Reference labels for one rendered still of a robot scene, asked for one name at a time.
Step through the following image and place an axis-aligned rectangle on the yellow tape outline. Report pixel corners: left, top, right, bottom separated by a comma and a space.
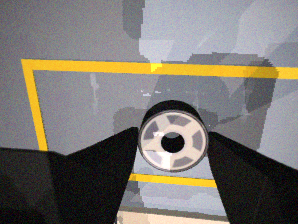
21, 59, 298, 187

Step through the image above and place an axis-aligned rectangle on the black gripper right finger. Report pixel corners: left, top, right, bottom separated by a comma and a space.
207, 132, 298, 224

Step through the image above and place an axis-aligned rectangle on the black and white wheel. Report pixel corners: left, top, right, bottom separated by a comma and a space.
137, 100, 209, 172

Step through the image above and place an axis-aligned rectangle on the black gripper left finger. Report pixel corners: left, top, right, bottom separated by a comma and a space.
0, 127, 138, 224

